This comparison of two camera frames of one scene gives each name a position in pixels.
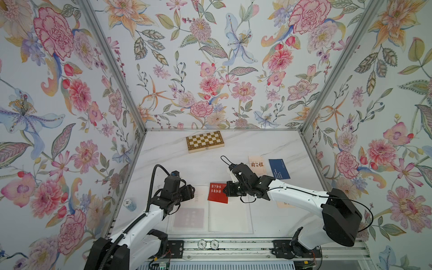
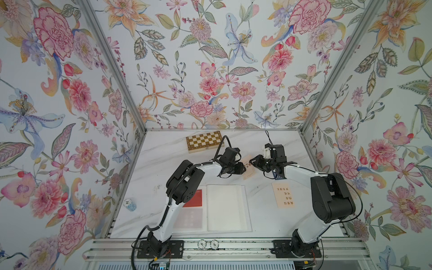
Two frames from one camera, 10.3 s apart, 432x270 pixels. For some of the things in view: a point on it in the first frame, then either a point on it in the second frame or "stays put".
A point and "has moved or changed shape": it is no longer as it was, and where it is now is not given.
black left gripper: [188, 192] -> [239, 169]
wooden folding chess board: [203, 142] stays put
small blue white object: [129, 205] stays put
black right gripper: [230, 193] -> [258, 161]
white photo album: [199, 216] stays put
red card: [216, 193] -> [196, 201]
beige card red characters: [257, 164] has moved or changed shape
